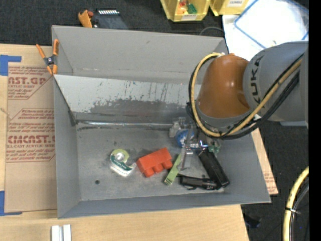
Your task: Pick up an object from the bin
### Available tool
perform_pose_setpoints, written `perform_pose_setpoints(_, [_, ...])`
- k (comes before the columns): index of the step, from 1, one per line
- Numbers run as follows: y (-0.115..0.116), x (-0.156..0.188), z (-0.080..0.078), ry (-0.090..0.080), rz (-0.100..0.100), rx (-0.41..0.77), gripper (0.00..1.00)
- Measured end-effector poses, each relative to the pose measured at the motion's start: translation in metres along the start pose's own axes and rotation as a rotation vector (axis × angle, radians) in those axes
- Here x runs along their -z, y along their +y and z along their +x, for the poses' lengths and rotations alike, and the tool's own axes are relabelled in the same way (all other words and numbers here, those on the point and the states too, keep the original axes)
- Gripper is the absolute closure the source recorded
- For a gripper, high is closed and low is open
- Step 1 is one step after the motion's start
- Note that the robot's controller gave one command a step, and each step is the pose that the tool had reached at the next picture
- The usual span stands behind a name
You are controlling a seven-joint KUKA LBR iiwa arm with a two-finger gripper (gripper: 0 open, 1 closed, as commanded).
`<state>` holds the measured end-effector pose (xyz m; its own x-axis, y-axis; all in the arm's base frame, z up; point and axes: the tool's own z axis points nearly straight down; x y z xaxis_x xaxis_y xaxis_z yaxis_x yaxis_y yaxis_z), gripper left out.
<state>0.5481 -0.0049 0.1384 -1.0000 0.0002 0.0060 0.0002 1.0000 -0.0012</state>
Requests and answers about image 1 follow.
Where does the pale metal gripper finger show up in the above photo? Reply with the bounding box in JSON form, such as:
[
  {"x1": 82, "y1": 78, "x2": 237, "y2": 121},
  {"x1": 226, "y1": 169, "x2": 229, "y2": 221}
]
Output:
[{"x1": 180, "y1": 147, "x2": 194, "y2": 171}]

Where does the blue ball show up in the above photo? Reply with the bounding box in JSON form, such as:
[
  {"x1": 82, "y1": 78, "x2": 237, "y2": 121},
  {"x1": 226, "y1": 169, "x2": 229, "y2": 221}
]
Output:
[{"x1": 175, "y1": 129, "x2": 195, "y2": 148}]

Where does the green flat comb strip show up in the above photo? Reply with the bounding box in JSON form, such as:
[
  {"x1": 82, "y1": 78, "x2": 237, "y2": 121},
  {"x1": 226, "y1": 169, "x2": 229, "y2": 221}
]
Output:
[{"x1": 164, "y1": 154, "x2": 183, "y2": 186}]

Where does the black plug adapter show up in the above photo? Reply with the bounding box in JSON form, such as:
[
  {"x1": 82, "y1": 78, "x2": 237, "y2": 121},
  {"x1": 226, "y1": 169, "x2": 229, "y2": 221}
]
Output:
[{"x1": 178, "y1": 174, "x2": 218, "y2": 191}]

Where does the clear plastic piece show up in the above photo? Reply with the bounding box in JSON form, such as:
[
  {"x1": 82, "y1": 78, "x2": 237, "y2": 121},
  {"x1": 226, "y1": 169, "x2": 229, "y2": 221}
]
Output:
[{"x1": 169, "y1": 117, "x2": 187, "y2": 138}]

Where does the red toy brick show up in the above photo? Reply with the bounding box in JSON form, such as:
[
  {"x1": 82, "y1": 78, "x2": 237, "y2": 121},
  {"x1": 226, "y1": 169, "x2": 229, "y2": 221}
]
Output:
[{"x1": 136, "y1": 147, "x2": 174, "y2": 178}]

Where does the green and clear tape dispenser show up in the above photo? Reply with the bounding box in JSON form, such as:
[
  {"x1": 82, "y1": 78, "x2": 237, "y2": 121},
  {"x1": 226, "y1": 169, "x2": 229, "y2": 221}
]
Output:
[{"x1": 109, "y1": 148, "x2": 137, "y2": 177}]

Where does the grey metal bin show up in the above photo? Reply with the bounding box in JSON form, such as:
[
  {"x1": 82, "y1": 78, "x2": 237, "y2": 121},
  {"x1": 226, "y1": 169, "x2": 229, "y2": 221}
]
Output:
[{"x1": 51, "y1": 25, "x2": 272, "y2": 219}]

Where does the brown cardboard board red print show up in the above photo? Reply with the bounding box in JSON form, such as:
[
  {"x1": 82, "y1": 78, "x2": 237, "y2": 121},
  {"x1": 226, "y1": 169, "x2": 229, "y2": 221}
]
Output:
[{"x1": 0, "y1": 43, "x2": 279, "y2": 216}]

